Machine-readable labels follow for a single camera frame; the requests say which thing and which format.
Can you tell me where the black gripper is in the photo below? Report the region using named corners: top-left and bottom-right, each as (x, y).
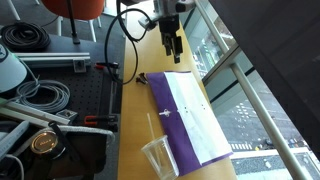
top-left (159, 15), bottom-right (183, 64)

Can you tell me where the purple folder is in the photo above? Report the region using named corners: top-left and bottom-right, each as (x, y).
top-left (147, 72), bottom-right (224, 176)

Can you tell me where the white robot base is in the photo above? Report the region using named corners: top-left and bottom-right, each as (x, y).
top-left (0, 44), bottom-right (27, 93)

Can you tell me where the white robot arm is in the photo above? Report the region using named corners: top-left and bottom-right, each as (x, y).
top-left (138, 0), bottom-right (195, 64)

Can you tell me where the white paper in folder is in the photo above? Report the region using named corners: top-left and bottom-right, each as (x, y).
top-left (164, 72), bottom-right (233, 165)

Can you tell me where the black binder clip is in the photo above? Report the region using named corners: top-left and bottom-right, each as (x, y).
top-left (136, 73), bottom-right (148, 84)

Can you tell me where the metal window railing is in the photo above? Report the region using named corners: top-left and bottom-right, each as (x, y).
top-left (195, 0), bottom-right (307, 180)

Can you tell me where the upper orange bar clamp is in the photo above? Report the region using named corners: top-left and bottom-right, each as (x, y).
top-left (95, 62), bottom-right (119, 81)

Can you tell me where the orange bar clamp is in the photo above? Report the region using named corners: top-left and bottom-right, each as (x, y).
top-left (95, 62), bottom-right (119, 81)
top-left (83, 114), bottom-right (120, 132)

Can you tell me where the black perforated breadboard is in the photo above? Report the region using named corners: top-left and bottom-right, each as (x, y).
top-left (33, 66), bottom-right (122, 124)

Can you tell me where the orange chair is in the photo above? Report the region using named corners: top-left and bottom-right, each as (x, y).
top-left (41, 0), bottom-right (104, 41)

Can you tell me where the black stand pole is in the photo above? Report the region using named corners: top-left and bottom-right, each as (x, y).
top-left (66, 0), bottom-right (80, 45)

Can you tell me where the clear plastic cup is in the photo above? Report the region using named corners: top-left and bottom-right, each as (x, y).
top-left (141, 135), bottom-right (179, 180)

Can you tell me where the lower orange bar clamp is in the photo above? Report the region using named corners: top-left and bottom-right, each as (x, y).
top-left (83, 114), bottom-right (120, 132)

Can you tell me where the black bag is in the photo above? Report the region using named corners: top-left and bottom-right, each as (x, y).
top-left (14, 125), bottom-right (115, 180)

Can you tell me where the aluminium extrusion bars left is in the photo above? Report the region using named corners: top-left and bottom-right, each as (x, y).
top-left (0, 98), bottom-right (70, 127)

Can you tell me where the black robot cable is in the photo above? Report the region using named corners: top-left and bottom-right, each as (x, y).
top-left (104, 0), bottom-right (158, 85)

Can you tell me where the aluminium extrusion rail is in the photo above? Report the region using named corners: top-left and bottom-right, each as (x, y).
top-left (16, 52), bottom-right (91, 73)

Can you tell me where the grey coiled cable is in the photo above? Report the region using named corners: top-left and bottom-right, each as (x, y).
top-left (15, 79), bottom-right (71, 114)

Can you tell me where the black coiled cable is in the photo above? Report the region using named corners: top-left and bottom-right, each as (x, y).
top-left (0, 21), bottom-right (52, 53)

